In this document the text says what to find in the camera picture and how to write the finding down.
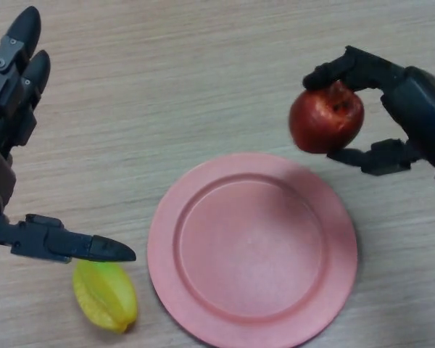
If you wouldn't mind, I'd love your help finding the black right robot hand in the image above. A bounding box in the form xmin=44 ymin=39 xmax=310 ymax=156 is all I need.
xmin=302 ymin=45 xmax=435 ymax=177

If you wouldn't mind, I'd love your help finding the yellow green starfruit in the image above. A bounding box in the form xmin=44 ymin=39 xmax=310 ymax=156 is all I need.
xmin=72 ymin=260 xmax=138 ymax=334

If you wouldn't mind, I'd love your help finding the pink round plate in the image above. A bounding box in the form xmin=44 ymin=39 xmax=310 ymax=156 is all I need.
xmin=147 ymin=152 xmax=358 ymax=348

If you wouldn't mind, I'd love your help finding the red apple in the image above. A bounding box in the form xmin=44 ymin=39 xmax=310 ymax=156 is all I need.
xmin=289 ymin=80 xmax=365 ymax=155

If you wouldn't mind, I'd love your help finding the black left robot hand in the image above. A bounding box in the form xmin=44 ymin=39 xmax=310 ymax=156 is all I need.
xmin=0 ymin=6 xmax=137 ymax=264

